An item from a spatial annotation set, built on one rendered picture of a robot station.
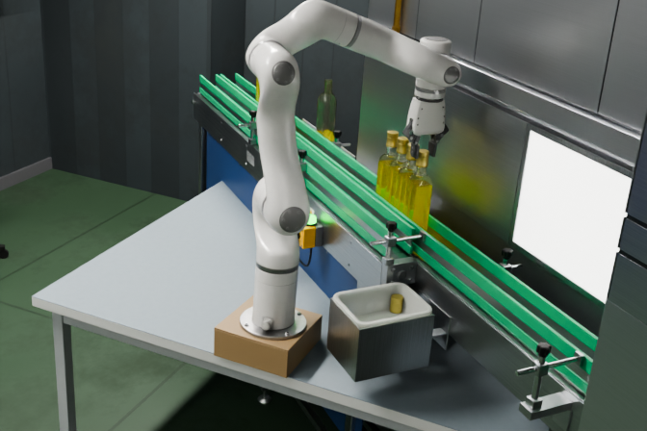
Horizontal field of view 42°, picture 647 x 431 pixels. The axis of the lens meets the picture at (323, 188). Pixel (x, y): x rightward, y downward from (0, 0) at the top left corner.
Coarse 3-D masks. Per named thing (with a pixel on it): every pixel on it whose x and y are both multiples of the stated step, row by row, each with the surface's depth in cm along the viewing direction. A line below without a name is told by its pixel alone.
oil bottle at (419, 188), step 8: (416, 176) 236; (424, 176) 236; (408, 184) 238; (416, 184) 235; (424, 184) 235; (408, 192) 239; (416, 192) 236; (424, 192) 237; (408, 200) 239; (416, 200) 236; (424, 200) 238; (408, 208) 240; (416, 208) 237; (424, 208) 239; (408, 216) 240; (416, 216) 239; (424, 216) 240; (424, 224) 241
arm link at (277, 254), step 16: (256, 192) 228; (256, 208) 229; (256, 224) 230; (256, 240) 229; (272, 240) 228; (288, 240) 229; (256, 256) 230; (272, 256) 225; (288, 256) 226; (272, 272) 226; (288, 272) 227
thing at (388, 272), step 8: (400, 264) 230; (408, 264) 231; (416, 264) 232; (384, 272) 230; (392, 272) 230; (400, 272) 230; (408, 272) 232; (384, 280) 231; (392, 280) 231; (400, 280) 232; (408, 280) 233
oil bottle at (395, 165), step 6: (396, 162) 246; (402, 162) 245; (390, 168) 248; (396, 168) 245; (390, 174) 248; (396, 174) 245; (390, 180) 248; (396, 180) 246; (390, 186) 249; (396, 186) 246; (390, 192) 249; (390, 198) 250
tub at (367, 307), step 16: (368, 288) 225; (384, 288) 227; (400, 288) 228; (352, 304) 224; (368, 304) 226; (384, 304) 228; (416, 304) 222; (352, 320) 210; (368, 320) 223; (384, 320) 210; (400, 320) 212
